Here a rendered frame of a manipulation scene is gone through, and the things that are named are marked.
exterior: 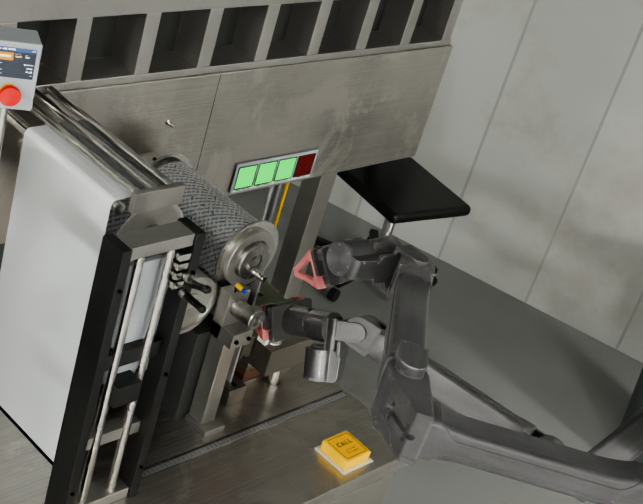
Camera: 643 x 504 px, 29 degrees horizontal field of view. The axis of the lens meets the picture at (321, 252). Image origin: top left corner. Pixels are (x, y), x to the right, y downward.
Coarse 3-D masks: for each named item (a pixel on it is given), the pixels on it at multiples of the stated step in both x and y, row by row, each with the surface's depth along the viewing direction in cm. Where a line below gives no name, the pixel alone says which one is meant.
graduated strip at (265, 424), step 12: (324, 396) 256; (336, 396) 258; (300, 408) 251; (312, 408) 252; (264, 420) 244; (276, 420) 245; (240, 432) 239; (252, 432) 240; (204, 444) 233; (216, 444) 234; (180, 456) 229; (192, 456) 229; (144, 468) 223; (156, 468) 224
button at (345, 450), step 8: (344, 432) 244; (328, 440) 241; (336, 440) 241; (344, 440) 242; (352, 440) 243; (320, 448) 241; (328, 448) 239; (336, 448) 239; (344, 448) 240; (352, 448) 240; (360, 448) 241; (328, 456) 240; (336, 456) 238; (344, 456) 238; (352, 456) 238; (360, 456) 239; (368, 456) 242; (344, 464) 237; (352, 464) 239
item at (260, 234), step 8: (256, 232) 222; (264, 232) 224; (240, 240) 221; (248, 240) 222; (256, 240) 223; (264, 240) 225; (272, 240) 227; (232, 248) 221; (240, 248) 221; (272, 248) 228; (232, 256) 221; (272, 256) 230; (224, 264) 222; (232, 264) 222; (224, 272) 223; (232, 272) 223; (232, 280) 225; (240, 280) 227; (248, 280) 228
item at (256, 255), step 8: (248, 248) 222; (256, 248) 223; (264, 248) 225; (240, 256) 222; (248, 256) 222; (256, 256) 225; (264, 256) 226; (240, 264) 222; (248, 264) 224; (256, 264) 226; (264, 264) 227; (240, 272) 223; (248, 272) 225
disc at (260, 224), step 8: (248, 224) 221; (256, 224) 222; (264, 224) 224; (272, 224) 226; (240, 232) 220; (248, 232) 222; (272, 232) 227; (232, 240) 220; (224, 248) 220; (224, 256) 221; (216, 264) 221; (216, 272) 222; (216, 280) 223; (224, 280) 225
